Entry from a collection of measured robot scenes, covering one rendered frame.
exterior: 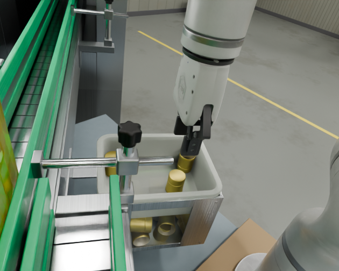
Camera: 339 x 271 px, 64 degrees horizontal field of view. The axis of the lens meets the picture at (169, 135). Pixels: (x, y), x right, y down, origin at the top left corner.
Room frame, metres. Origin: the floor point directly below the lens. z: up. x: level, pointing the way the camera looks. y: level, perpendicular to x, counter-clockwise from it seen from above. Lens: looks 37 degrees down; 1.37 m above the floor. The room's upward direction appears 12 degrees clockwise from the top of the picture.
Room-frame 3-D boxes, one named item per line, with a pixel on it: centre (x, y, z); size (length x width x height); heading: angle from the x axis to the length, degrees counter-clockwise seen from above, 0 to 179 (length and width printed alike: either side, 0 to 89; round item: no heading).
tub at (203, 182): (0.38, 0.01, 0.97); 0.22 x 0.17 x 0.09; 109
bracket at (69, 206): (0.23, 0.09, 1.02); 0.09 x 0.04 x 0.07; 109
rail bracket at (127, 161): (0.24, 0.07, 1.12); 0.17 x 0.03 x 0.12; 109
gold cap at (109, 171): (0.40, 0.10, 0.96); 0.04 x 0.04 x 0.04
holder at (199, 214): (0.37, 0.04, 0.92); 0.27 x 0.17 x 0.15; 109
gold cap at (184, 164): (0.45, -0.05, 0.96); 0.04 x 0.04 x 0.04
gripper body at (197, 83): (0.38, -0.03, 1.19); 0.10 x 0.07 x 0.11; 18
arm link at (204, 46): (0.39, -0.03, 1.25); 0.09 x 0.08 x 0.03; 18
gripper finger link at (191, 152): (0.35, -0.04, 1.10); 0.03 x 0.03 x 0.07; 18
